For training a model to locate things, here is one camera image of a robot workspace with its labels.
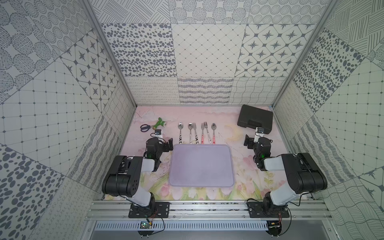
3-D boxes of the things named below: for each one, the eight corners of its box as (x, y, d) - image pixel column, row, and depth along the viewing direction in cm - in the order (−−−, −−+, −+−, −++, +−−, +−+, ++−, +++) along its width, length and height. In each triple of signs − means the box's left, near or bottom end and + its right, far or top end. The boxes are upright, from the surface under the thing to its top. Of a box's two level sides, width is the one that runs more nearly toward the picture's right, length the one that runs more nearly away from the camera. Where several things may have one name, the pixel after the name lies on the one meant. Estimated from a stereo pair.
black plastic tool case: (236, 125, 110) (238, 121, 106) (241, 107, 123) (242, 102, 118) (269, 134, 105) (272, 130, 101) (270, 114, 117) (273, 109, 113)
